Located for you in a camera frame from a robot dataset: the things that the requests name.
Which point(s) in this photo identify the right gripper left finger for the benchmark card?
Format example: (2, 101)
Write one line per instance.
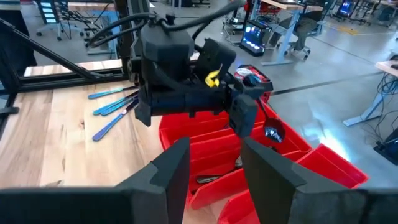
(109, 205)

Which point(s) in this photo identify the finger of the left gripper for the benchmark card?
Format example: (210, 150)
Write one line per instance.
(244, 115)
(255, 88)

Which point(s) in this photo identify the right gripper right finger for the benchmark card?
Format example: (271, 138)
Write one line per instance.
(311, 205)

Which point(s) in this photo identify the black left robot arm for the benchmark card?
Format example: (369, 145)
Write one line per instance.
(164, 46)

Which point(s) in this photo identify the red black toolbox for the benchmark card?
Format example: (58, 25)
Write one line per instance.
(245, 72)

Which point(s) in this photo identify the yellow clamp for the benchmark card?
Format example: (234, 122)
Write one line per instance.
(213, 79)

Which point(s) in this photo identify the computer case with blue lights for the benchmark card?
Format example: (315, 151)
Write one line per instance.
(253, 37)

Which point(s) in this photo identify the office chair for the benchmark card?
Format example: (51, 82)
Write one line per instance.
(300, 51)

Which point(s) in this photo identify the wooden desk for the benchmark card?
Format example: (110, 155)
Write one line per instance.
(287, 37)
(388, 67)

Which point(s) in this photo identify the person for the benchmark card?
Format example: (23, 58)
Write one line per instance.
(303, 29)

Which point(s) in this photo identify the black equipment case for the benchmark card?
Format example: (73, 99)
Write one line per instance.
(388, 146)

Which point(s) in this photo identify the rack with lit panels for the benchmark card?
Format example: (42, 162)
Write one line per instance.
(49, 12)

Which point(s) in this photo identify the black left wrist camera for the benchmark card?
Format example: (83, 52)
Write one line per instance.
(216, 56)

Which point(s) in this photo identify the black aluminium table frame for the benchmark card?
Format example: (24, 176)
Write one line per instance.
(62, 81)

